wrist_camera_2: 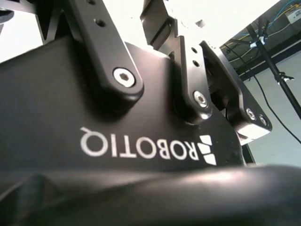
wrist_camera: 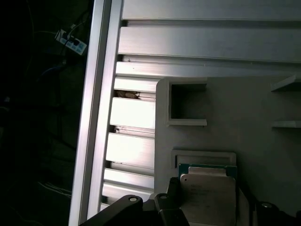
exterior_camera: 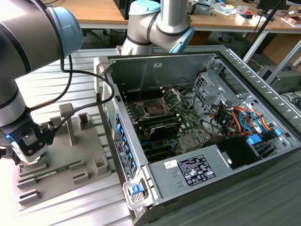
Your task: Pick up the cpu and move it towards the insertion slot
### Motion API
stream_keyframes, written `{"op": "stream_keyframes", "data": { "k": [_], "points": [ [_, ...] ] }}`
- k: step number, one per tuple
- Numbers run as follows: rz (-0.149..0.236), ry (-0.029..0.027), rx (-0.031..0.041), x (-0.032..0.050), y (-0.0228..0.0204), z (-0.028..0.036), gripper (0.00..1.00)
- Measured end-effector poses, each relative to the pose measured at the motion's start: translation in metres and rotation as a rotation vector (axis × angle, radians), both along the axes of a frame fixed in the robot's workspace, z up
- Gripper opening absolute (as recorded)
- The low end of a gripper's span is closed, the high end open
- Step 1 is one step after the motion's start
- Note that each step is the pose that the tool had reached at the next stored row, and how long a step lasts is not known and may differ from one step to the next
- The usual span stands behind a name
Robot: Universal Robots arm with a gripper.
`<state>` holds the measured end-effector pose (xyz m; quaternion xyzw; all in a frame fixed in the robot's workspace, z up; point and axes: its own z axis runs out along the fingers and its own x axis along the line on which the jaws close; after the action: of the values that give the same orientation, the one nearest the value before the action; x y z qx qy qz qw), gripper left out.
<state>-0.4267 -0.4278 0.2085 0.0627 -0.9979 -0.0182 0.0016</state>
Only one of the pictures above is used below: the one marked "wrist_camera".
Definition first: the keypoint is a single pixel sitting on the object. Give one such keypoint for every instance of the silver CPU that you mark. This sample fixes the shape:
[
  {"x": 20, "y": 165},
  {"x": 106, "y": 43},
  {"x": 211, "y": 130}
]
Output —
[{"x": 207, "y": 200}]

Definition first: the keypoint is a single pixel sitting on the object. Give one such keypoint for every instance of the grey parts rack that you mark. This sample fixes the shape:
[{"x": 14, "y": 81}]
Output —
[{"x": 247, "y": 113}]

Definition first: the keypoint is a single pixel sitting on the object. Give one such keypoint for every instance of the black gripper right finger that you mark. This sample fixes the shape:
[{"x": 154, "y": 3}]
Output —
[{"x": 265, "y": 214}]

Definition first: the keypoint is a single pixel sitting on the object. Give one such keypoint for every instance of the white power strip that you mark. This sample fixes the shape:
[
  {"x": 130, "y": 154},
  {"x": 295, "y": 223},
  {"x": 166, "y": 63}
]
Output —
[{"x": 70, "y": 43}]

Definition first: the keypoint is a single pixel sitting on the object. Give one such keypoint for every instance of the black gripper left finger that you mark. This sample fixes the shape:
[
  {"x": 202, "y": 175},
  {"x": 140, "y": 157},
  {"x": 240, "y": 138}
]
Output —
[{"x": 169, "y": 212}]

